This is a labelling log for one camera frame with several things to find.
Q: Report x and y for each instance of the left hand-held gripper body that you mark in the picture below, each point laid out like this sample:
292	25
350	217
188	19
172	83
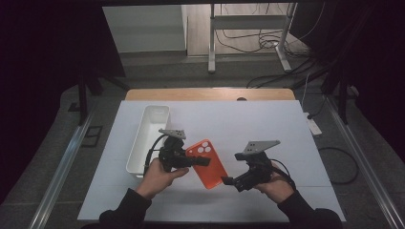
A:
173	156

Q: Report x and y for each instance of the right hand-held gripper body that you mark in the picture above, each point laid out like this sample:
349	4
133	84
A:
258	171

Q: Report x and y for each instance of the orange phone case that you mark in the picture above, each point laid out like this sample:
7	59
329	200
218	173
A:
210	176

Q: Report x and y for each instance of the white plastic storage bin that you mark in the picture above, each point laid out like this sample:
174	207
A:
149	127

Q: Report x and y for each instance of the person's right hand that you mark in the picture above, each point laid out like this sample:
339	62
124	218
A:
278	189

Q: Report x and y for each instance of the person's left hand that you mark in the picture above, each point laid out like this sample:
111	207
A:
156	181

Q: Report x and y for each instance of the white power strip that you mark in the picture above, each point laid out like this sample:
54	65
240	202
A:
314	126

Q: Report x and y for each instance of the black metal stand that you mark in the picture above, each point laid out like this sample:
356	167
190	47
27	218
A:
83	95
342	95

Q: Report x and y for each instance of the black rectangular floor frame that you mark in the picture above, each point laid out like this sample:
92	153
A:
92	136

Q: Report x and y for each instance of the aluminium rail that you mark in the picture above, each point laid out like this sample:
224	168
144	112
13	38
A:
60	178
366	168

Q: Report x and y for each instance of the white wall panel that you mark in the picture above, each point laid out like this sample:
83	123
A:
143	28

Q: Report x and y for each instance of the grey metal desk frame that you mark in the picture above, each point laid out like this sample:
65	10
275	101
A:
248	22

